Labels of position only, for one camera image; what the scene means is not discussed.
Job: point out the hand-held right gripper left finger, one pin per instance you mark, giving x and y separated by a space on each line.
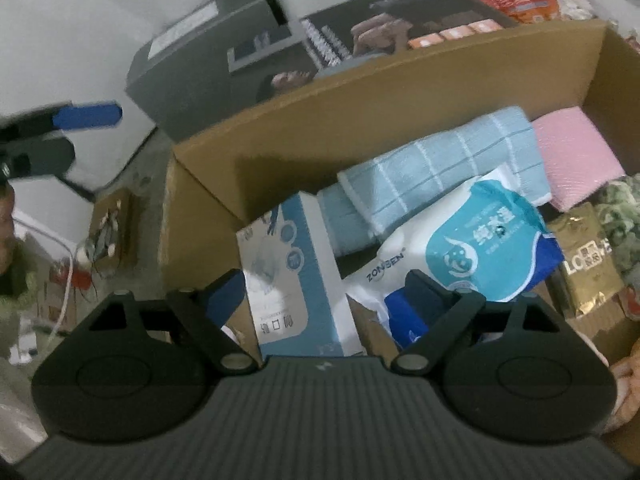
225 297

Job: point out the person's green sweater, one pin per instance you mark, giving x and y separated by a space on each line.
12 285

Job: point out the gold foil packet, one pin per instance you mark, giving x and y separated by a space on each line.
587 265

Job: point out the dark printed product box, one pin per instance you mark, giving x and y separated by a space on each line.
200 75

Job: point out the brown cardboard box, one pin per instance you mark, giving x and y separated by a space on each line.
400 85

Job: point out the blue checked towel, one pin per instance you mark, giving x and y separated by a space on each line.
435 170

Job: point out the green white fluffy cloth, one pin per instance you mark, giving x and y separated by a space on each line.
622 225

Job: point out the small cardboard piece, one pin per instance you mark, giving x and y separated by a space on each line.
112 225

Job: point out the white blue printed carton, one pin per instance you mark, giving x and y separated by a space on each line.
295 280

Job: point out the orange cream plush toy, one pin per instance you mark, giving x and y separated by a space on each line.
627 390

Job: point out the pink sponge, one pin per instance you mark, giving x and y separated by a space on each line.
575 155

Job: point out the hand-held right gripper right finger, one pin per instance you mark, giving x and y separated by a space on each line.
425 297

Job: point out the white blue wet wipes pack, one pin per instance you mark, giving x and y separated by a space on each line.
480 240

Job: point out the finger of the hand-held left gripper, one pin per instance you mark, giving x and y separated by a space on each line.
87 116

